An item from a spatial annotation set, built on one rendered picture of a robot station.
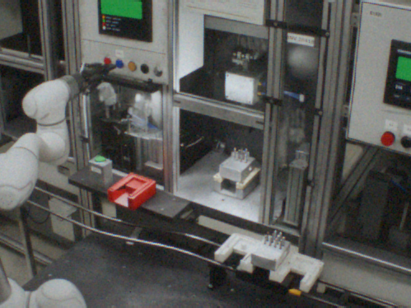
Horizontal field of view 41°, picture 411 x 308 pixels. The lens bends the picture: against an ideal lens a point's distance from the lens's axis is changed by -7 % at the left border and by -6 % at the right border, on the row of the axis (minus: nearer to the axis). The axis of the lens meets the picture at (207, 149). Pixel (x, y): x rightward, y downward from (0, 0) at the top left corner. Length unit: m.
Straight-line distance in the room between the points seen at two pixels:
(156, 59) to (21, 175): 0.89
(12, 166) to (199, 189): 1.13
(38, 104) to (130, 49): 0.48
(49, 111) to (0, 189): 0.59
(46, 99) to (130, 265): 0.80
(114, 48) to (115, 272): 0.87
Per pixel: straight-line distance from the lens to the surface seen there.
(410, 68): 1.71
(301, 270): 2.05
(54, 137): 1.93
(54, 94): 1.92
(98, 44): 2.28
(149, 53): 2.13
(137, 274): 2.29
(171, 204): 2.27
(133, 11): 2.10
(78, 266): 2.36
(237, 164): 2.32
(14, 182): 1.39
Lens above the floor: 2.16
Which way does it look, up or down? 28 degrees down
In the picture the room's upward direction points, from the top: 1 degrees clockwise
